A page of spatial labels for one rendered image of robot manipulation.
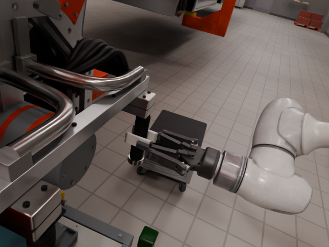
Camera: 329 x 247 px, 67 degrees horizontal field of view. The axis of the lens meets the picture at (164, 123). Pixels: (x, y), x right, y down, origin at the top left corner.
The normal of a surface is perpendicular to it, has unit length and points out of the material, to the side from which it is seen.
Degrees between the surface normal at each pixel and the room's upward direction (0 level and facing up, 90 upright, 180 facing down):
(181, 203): 0
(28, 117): 11
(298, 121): 43
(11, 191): 90
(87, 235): 0
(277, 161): 28
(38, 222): 90
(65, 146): 90
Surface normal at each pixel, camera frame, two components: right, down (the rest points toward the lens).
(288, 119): -0.38, -0.58
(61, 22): 0.93, 0.33
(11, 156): 0.20, -0.83
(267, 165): -0.07, -0.62
